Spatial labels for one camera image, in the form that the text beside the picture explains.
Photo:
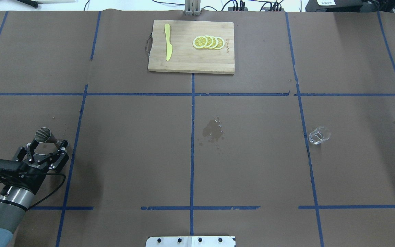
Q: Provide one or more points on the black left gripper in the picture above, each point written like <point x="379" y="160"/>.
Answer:
<point x="39" y="167"/>

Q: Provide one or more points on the steel double jigger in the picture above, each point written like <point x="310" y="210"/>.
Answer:
<point x="44" y="135"/>

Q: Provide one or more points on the clear glass measuring cup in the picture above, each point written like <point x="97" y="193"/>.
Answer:
<point x="319" y="135"/>

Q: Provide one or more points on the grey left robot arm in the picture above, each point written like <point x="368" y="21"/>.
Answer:
<point x="22" y="177"/>

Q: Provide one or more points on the bamboo cutting board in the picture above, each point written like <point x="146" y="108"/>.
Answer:
<point x="186" y="58"/>

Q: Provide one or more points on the yellow plastic knife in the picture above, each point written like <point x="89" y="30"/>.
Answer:
<point x="169" y="46"/>

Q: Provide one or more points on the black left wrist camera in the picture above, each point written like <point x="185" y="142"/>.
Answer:
<point x="12" y="168"/>

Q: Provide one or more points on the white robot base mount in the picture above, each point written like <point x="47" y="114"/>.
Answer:
<point x="191" y="241"/>

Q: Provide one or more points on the aluminium frame post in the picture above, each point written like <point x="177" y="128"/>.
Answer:
<point x="192" y="8"/>

